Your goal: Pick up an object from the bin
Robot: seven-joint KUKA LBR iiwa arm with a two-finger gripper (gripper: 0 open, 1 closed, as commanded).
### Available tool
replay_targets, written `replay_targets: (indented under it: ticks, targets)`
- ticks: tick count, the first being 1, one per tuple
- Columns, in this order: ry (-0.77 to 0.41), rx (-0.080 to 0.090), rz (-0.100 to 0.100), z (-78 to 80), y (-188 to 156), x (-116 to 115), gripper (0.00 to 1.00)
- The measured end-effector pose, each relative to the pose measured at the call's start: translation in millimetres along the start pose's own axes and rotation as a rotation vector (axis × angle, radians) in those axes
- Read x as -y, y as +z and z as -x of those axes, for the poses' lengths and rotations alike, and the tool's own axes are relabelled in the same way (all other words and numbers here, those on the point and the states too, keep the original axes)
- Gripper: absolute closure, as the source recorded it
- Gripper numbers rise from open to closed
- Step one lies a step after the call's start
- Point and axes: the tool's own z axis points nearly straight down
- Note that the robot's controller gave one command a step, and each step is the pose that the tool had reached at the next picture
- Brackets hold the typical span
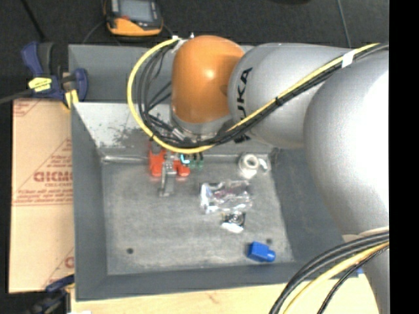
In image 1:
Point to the crumpled clear plastic packet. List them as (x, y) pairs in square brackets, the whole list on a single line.
[(226, 196)]

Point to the brown cardboard board, red print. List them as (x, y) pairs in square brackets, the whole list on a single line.
[(36, 214)]

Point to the blue plastic block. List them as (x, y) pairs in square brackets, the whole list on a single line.
[(260, 252)]

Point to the small black and white object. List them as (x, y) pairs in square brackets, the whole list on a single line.
[(233, 222)]

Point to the pale grey metal gripper finger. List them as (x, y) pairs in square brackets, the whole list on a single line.
[(173, 183), (163, 185)]

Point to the grey metal bin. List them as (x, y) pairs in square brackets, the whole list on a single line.
[(157, 227)]

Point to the red plastic toy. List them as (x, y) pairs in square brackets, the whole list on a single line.
[(156, 165)]

